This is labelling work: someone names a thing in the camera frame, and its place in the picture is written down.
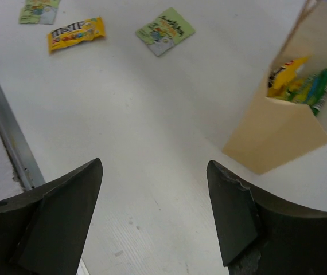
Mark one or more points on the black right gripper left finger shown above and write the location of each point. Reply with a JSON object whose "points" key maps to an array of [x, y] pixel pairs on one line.
{"points": [[43, 231]]}

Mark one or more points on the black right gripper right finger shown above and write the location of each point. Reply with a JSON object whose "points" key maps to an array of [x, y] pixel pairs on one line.
{"points": [[261, 233]]}

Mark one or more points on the brown paper bag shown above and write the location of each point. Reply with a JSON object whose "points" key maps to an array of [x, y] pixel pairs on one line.
{"points": [[274, 131]]}

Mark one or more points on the green yellow chip bag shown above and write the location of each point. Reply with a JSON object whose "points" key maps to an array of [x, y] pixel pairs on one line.
{"points": [[310, 90]]}

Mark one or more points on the yellow snack bar wrapper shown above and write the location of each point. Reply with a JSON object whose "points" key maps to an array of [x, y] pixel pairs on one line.
{"points": [[281, 77]]}

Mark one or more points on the yellow m&m's candy bag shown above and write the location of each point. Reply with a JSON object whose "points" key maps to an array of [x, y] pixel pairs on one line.
{"points": [[75, 33]]}

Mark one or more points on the green snack packet left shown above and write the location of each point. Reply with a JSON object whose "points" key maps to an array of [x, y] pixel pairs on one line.
{"points": [[41, 12]]}

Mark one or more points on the green snack packet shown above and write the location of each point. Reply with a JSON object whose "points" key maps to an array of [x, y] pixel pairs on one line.
{"points": [[41, 12], [165, 32]]}

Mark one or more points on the green snack packet centre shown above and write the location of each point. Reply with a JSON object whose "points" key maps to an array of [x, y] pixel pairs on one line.
{"points": [[165, 32]]}

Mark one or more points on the aluminium front rail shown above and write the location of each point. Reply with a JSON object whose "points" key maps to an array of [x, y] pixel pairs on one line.
{"points": [[27, 171]]}

